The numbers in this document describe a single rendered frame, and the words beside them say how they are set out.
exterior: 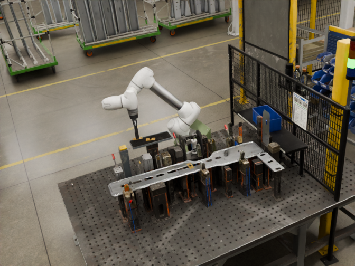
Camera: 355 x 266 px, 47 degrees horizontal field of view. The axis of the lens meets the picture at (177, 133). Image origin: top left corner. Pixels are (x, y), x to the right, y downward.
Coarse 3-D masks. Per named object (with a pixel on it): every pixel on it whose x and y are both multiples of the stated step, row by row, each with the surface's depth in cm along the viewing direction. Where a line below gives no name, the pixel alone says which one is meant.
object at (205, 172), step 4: (200, 168) 336; (200, 172) 337; (204, 172) 330; (208, 172) 330; (204, 176) 330; (208, 176) 332; (204, 180) 332; (208, 180) 334; (204, 184) 335; (208, 184) 336; (204, 188) 338; (208, 188) 339; (204, 192) 341; (208, 192) 340; (204, 196) 343; (208, 196) 342; (204, 200) 346; (208, 200) 344; (204, 204) 348; (208, 204) 344; (212, 204) 347
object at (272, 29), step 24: (240, 0) 588; (264, 0) 539; (288, 0) 495; (240, 24) 606; (264, 24) 554; (288, 24) 506; (240, 48) 625; (264, 48) 572; (288, 48) 520; (264, 72) 589; (240, 96) 668; (264, 96) 610; (288, 96) 549
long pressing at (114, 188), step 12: (240, 144) 370; (252, 144) 369; (216, 156) 357; (228, 156) 355; (252, 156) 353; (168, 168) 348; (192, 168) 345; (120, 180) 339; (132, 180) 338; (144, 180) 336; (156, 180) 334; (168, 180) 335; (120, 192) 325
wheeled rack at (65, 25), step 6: (30, 0) 1164; (30, 18) 1185; (36, 24) 1189; (42, 24) 1170; (54, 24) 1160; (60, 24) 1145; (66, 24) 1150; (72, 24) 1148; (78, 24) 1153; (36, 30) 1123; (42, 30) 1123; (54, 30) 1135; (36, 36) 1132
